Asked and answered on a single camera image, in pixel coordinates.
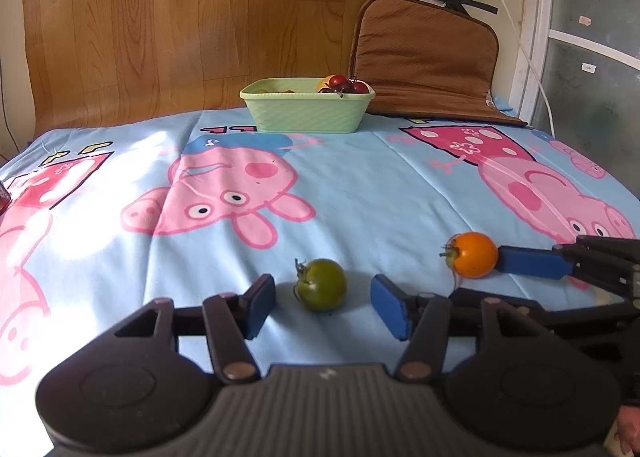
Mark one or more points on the dark red cherry tomato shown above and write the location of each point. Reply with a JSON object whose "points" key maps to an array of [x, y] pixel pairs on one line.
{"points": [[328, 90], [359, 86]]}

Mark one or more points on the green cherry tomato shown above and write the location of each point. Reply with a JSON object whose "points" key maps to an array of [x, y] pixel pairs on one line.
{"points": [[321, 285]]}

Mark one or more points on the orange cherry tomato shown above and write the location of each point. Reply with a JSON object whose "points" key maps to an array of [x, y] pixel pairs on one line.
{"points": [[473, 254]]}

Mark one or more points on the person's right hand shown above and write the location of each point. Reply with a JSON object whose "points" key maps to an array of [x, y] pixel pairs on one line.
{"points": [[631, 432]]}

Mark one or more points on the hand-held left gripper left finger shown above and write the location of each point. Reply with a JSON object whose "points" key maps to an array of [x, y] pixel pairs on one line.
{"points": [[262, 304]]}

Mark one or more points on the light green plastic basket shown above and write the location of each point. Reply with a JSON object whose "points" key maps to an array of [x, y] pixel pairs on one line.
{"points": [[307, 112]]}

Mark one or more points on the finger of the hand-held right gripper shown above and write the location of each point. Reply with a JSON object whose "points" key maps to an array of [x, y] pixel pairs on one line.
{"points": [[575, 314], [530, 262]]}

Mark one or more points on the white framed glass door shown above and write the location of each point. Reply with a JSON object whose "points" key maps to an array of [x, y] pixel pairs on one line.
{"points": [[590, 12]]}

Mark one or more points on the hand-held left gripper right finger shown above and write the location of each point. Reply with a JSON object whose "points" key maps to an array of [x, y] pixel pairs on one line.
{"points": [[390, 307]]}

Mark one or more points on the brown seat cushion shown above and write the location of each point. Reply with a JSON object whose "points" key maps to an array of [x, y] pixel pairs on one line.
{"points": [[425, 62]]}

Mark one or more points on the yellow citrus fruit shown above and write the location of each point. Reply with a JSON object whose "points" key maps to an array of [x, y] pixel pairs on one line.
{"points": [[323, 83]]}

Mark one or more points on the wooden headboard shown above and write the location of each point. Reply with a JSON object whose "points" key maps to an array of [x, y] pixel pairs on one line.
{"points": [[175, 27]]}

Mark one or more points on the small pale sticker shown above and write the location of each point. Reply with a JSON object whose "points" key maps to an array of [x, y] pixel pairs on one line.
{"points": [[589, 68], [584, 20]]}

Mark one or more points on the cartoon pig printed blanket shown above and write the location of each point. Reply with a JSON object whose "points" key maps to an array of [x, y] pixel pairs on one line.
{"points": [[350, 197]]}

